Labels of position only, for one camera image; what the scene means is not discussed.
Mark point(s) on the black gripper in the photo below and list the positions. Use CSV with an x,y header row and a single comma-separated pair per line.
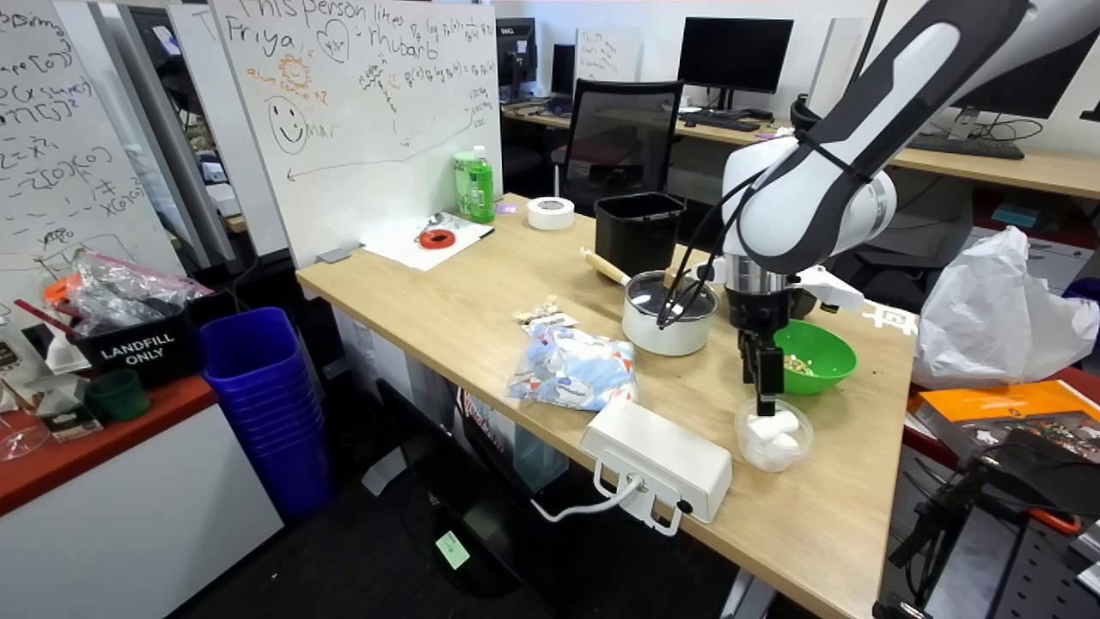
x,y
771,311

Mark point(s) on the clear plastic bowl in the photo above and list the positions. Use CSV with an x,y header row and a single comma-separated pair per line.
x,y
757,454

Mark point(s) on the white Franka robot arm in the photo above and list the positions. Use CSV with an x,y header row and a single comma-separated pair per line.
x,y
827,194

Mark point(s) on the green plastic bowl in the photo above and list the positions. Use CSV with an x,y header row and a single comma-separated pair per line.
x,y
830,348

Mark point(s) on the grey round bowl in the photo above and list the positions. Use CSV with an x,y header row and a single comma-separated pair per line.
x,y
658,336

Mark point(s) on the plain black bin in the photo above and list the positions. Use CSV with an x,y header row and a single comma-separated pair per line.
x,y
638,234

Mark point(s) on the black landfill bin with clutter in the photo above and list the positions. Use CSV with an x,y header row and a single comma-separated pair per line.
x,y
150,348

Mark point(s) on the peanut pile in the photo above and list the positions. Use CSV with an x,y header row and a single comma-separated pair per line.
x,y
799,367

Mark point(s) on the white marshmallow pile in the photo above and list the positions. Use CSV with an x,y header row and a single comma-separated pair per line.
x,y
777,438

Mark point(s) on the white power strip box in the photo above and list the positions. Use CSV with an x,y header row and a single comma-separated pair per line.
x,y
658,453

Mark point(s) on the wooden spoon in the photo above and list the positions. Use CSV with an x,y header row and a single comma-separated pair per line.
x,y
607,271

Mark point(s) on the crumpled blue white cloth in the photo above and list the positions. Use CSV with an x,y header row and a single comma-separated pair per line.
x,y
573,367

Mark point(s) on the white plastic bag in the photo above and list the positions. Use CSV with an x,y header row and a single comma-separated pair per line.
x,y
998,313

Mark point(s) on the black keyboard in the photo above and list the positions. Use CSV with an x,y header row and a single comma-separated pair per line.
x,y
723,120

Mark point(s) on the orange halloween box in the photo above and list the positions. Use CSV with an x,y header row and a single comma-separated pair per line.
x,y
1007,405

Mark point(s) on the white tape roll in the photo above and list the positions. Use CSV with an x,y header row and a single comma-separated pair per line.
x,y
551,214

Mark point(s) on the black mesh office chair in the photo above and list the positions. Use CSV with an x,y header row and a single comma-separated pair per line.
x,y
619,138

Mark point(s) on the wooden office desk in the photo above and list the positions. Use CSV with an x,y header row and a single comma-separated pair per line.
x,y
597,114

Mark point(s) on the black computer monitor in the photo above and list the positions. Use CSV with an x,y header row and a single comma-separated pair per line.
x,y
733,53

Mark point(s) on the green wipes canister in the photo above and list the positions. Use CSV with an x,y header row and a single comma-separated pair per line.
x,y
473,192

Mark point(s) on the small whiteboard with writing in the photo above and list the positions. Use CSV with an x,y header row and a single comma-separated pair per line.
x,y
607,57

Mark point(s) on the black device with green label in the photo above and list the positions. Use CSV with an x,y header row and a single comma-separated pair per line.
x,y
460,538

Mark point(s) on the white paper sheet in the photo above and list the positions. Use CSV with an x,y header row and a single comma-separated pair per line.
x,y
400,247

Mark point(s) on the wide black monitor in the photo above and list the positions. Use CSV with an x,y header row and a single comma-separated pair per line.
x,y
1035,87

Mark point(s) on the small dark monitor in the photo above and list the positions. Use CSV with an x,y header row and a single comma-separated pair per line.
x,y
516,53

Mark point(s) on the large whiteboard with smiley drawing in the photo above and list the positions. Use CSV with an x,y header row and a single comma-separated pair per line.
x,y
379,138

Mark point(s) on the stack of blue bins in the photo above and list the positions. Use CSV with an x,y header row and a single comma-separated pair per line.
x,y
270,402

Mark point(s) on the small dark green cup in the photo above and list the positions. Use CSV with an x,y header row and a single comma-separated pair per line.
x,y
118,398

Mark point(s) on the clear plastic bag clutter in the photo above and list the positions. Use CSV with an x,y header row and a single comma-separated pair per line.
x,y
113,286

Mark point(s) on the white cabinet with red top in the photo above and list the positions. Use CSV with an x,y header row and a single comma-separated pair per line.
x,y
126,517

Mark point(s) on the whiteboard with dense writing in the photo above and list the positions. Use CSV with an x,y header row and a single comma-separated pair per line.
x,y
57,151

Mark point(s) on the black camera tripod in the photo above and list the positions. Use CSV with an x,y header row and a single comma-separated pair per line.
x,y
951,517

